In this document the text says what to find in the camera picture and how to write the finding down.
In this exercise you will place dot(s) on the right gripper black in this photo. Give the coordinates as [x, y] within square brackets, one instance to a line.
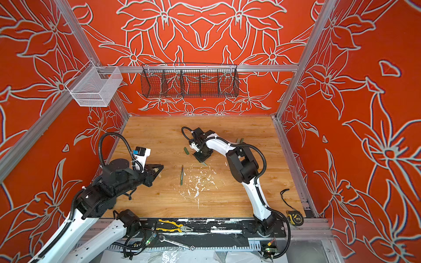
[203, 157]

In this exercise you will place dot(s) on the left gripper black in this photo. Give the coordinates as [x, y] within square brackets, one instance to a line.
[149, 171]

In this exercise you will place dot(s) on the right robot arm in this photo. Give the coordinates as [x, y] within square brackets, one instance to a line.
[247, 164]

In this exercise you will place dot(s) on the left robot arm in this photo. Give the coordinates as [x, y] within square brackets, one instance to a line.
[90, 204]

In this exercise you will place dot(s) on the silver wrench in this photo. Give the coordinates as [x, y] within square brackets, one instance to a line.
[163, 239]

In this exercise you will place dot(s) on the white mesh basket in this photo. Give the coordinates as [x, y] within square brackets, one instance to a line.
[94, 89]

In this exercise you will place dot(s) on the yellow tape measure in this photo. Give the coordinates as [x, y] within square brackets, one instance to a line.
[295, 217]

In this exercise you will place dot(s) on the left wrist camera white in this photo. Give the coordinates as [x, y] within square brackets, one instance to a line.
[139, 157]

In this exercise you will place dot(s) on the yellow handled pliers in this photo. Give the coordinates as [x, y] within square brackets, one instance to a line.
[172, 226]

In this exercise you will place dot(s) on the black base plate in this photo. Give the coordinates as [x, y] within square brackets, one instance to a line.
[246, 227]

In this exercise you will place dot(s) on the black wire basket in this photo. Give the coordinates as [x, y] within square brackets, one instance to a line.
[190, 81]

